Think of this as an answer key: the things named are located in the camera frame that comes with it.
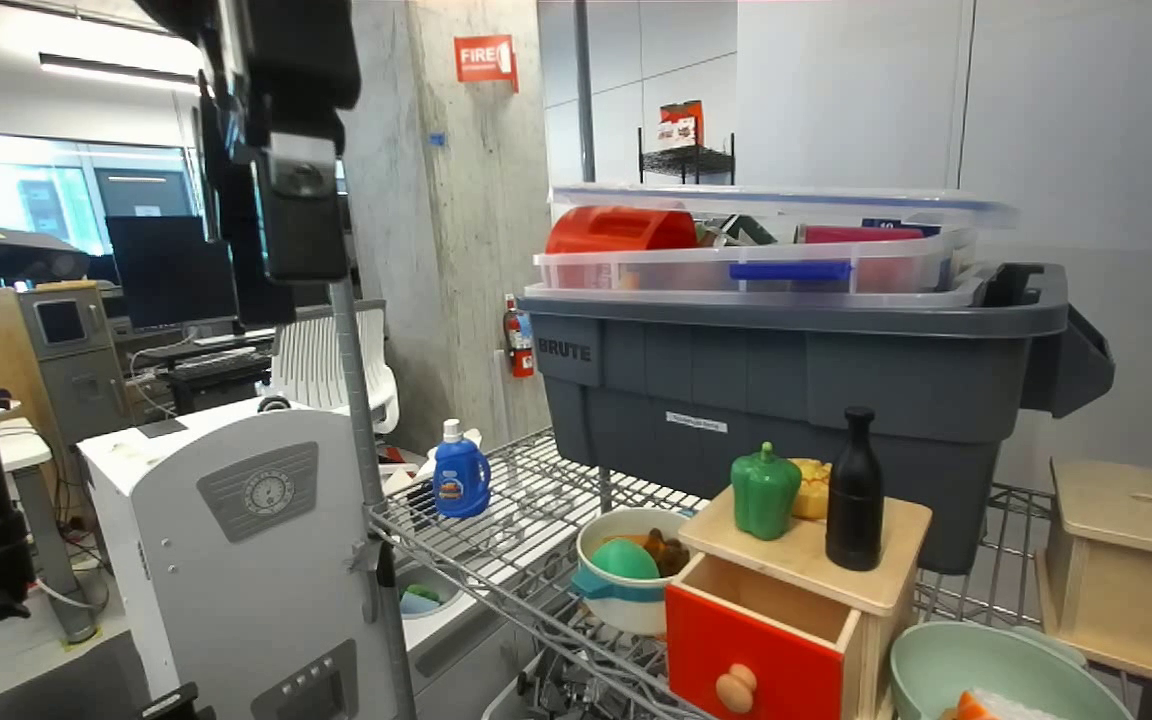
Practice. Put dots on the brown toy food piece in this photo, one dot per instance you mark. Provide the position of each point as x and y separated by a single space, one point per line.
667 554

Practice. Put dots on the metal wire shelf rack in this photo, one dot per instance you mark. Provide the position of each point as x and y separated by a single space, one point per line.
517 561

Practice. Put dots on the white bowl teal rim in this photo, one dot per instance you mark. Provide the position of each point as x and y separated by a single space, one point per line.
626 607

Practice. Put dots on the mint green bowl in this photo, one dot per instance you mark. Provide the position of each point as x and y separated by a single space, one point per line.
942 659

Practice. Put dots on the orange plastic container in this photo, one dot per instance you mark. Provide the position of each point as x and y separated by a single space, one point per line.
623 228

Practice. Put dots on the white grey equipment cabinet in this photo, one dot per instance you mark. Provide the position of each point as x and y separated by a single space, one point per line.
233 537

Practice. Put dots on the blue detergent bottle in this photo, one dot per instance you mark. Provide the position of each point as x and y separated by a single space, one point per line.
462 477

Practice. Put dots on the red fire extinguisher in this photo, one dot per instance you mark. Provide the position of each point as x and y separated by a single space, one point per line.
517 342

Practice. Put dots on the black toy bottle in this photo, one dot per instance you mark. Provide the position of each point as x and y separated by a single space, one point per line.
857 498

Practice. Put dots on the black computer monitor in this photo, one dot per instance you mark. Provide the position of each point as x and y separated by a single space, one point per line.
171 274

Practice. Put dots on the wooden box with red drawer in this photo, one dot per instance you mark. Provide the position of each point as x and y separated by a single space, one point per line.
775 628

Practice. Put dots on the green toy bell pepper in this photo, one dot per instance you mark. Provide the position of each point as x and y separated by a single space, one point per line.
761 494

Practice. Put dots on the small wooden slot box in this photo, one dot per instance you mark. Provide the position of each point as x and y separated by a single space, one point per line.
1098 561

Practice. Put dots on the white office chair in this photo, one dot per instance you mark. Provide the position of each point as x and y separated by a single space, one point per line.
311 373

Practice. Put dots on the grey Brute storage tote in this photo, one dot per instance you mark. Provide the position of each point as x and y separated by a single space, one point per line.
675 387

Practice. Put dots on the teal toy ball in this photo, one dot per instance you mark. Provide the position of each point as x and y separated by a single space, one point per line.
626 557

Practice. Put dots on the toy salmon sushi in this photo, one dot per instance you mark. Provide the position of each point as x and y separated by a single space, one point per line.
980 707

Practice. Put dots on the clear plastic lidded bin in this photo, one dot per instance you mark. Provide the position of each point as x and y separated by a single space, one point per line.
781 241

